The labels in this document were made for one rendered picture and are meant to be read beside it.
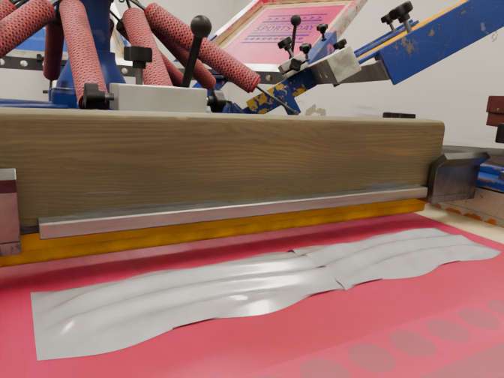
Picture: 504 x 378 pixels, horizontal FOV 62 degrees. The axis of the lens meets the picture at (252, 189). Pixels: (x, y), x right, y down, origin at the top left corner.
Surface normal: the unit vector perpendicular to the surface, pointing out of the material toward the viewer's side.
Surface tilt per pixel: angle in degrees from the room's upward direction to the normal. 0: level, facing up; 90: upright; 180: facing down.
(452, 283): 0
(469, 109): 90
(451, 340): 0
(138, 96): 90
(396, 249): 29
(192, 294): 33
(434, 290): 0
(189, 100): 90
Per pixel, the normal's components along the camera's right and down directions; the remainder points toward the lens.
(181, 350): 0.06, -0.97
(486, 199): -0.87, 0.07
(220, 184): 0.49, 0.23
